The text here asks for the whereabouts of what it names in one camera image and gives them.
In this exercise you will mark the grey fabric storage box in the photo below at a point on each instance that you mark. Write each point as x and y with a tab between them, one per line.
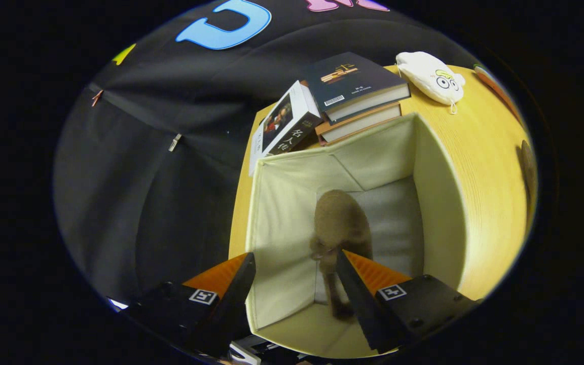
282	213

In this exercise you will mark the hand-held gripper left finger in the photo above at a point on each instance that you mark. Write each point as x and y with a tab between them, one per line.
231	309

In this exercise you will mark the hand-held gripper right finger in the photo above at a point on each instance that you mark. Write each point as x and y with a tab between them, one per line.
360	304

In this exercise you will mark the lit screen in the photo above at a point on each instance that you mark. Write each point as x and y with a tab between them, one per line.
118	304

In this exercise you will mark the silver clip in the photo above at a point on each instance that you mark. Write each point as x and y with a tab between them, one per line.
174	142

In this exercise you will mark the red clip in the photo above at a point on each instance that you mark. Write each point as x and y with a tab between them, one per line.
97	97

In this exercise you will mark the white cover book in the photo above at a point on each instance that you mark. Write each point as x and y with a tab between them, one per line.
284	121

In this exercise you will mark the dark blue book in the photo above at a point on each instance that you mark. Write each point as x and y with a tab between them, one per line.
353	81

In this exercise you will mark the white cartoon plush toy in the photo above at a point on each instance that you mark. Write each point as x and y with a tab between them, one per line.
424	76

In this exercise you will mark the watermelon slice plush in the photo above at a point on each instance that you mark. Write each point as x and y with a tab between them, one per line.
495	86

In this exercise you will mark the brown fuzzy shoe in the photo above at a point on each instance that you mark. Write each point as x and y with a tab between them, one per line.
527	172
340	218

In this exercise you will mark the brown cover book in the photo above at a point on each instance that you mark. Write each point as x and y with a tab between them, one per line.
363	124

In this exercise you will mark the black backdrop cloth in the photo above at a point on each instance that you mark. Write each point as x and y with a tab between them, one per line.
145	203

